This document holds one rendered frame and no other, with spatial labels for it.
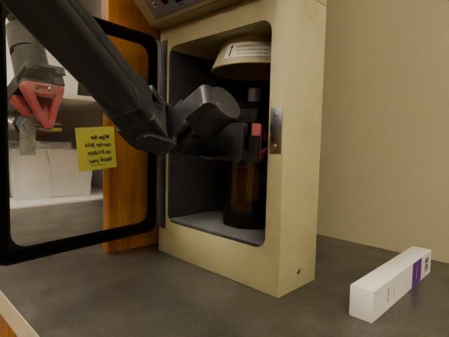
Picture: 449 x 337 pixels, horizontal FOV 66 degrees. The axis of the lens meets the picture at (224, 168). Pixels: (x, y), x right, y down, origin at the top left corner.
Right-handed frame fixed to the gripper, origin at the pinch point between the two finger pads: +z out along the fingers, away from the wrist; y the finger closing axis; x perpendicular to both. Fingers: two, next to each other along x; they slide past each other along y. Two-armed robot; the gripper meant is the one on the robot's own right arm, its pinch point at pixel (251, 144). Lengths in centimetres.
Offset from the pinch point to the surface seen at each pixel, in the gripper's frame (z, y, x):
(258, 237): -5.9, -7.4, 16.4
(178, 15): -13.5, 8.4, -22.9
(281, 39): -11.3, -13.2, -15.3
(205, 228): -8.4, 3.2, 16.5
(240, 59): -8.9, -3.4, -14.3
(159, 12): -14.7, 12.6, -23.9
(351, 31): 31.3, -5.2, -30.5
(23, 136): -37.3, 12.9, 1.5
